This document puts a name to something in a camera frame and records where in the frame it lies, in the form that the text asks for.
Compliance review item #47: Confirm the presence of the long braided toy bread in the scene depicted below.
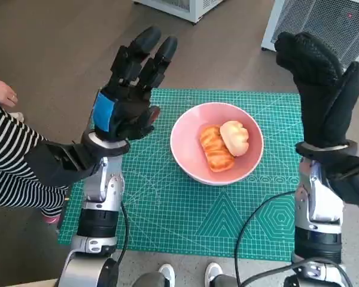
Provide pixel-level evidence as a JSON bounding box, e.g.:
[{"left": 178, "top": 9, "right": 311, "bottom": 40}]
[{"left": 199, "top": 124, "right": 236, "bottom": 173}]

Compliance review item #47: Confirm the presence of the round toy bread bun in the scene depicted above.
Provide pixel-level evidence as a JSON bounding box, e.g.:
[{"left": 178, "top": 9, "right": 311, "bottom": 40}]
[{"left": 220, "top": 120, "right": 251, "bottom": 157}]

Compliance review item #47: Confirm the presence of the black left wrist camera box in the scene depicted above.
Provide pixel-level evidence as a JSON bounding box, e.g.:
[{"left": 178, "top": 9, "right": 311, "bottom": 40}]
[{"left": 25, "top": 140, "right": 102, "bottom": 191}]

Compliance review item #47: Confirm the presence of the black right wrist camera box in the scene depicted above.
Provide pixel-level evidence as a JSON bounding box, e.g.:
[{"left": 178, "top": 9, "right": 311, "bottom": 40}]
[{"left": 325, "top": 155, "right": 359, "bottom": 207}]

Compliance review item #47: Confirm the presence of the person's hand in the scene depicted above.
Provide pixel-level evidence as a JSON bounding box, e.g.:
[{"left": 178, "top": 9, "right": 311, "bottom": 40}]
[{"left": 0, "top": 80, "right": 19, "bottom": 108}]

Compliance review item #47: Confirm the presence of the person's foot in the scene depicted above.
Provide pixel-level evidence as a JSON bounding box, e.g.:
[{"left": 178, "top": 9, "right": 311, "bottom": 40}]
[
  {"left": 205, "top": 262, "right": 224, "bottom": 287},
  {"left": 158, "top": 262, "right": 177, "bottom": 287}
]

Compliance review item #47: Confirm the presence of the person's leg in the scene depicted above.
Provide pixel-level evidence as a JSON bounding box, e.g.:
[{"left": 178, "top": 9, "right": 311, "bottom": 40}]
[
  {"left": 131, "top": 271, "right": 167, "bottom": 287},
  {"left": 212, "top": 274, "right": 243, "bottom": 287}
]

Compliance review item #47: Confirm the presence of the person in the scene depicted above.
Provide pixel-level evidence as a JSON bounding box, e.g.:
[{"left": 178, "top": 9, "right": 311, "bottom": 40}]
[{"left": 0, "top": 74, "right": 71, "bottom": 225}]

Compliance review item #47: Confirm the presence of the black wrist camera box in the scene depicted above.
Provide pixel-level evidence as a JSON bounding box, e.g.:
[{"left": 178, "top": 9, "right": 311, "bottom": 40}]
[
  {"left": 325, "top": 155, "right": 359, "bottom": 207},
  {"left": 25, "top": 140, "right": 102, "bottom": 191}
]

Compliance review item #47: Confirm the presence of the pink bowl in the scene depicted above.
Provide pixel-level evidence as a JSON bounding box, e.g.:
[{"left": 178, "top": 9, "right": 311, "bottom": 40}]
[{"left": 170, "top": 102, "right": 264, "bottom": 186}]

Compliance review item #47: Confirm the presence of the black gloved right hand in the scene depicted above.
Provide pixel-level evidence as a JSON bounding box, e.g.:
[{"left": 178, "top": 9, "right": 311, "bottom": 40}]
[{"left": 274, "top": 31, "right": 359, "bottom": 149}]

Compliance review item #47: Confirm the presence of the bare left hand blue tape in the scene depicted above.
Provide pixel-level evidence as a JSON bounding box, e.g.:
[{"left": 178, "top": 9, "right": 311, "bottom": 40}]
[{"left": 91, "top": 26, "right": 179, "bottom": 141}]

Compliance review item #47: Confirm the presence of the green cutting mat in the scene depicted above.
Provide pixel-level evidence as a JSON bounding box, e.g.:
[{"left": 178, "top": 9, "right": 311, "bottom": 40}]
[{"left": 58, "top": 88, "right": 305, "bottom": 262}]

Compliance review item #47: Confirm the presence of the large white mesh cabinet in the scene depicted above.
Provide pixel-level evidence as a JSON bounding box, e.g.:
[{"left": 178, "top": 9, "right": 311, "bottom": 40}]
[{"left": 260, "top": 0, "right": 359, "bottom": 71}]

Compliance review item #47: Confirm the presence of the small white mesh cabinet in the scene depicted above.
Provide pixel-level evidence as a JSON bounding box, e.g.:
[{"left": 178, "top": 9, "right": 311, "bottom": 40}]
[{"left": 133, "top": 0, "right": 222, "bottom": 24}]

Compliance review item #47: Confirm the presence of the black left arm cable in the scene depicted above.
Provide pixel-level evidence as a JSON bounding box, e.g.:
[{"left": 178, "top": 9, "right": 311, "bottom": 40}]
[{"left": 116, "top": 203, "right": 129, "bottom": 267}]

